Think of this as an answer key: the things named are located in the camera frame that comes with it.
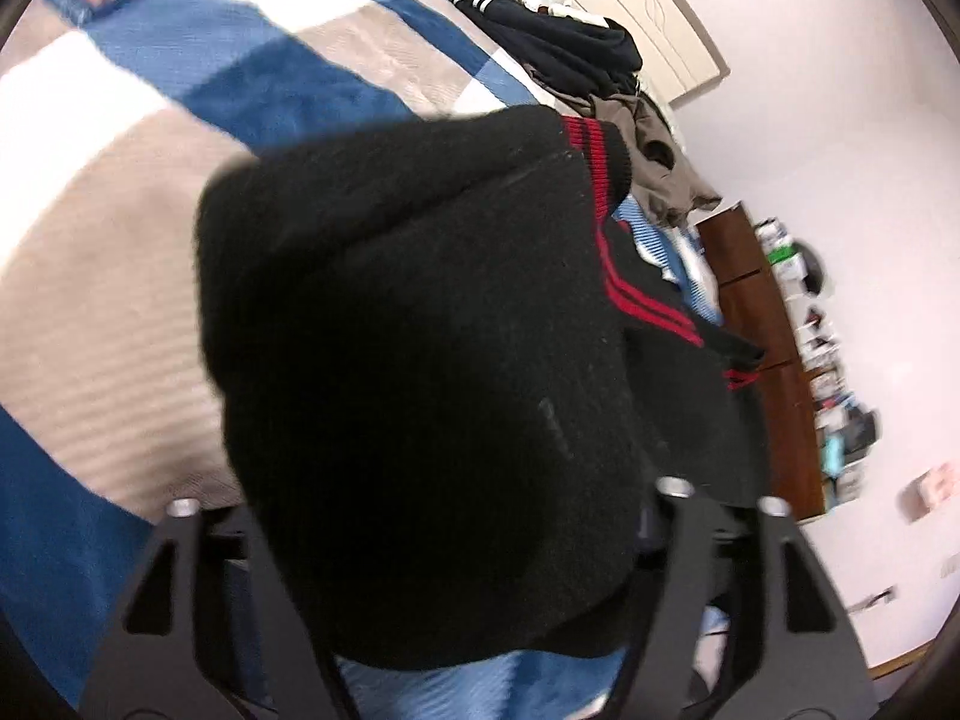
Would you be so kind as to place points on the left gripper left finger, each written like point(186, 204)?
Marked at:
point(171, 650)

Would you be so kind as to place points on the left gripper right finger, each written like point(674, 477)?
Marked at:
point(791, 651)

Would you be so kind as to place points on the black red-striped knit sweater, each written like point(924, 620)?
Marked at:
point(450, 383)

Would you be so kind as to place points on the clutter on dresser top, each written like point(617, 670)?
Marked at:
point(846, 430)

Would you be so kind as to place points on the brown wooden dresser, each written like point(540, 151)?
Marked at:
point(753, 307)

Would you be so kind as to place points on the grey-brown garment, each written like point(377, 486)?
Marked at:
point(663, 180)

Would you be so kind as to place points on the blue white checked bedspread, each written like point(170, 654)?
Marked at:
point(114, 114)

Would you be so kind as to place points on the dark navy garment white stripes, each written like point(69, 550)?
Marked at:
point(561, 53)

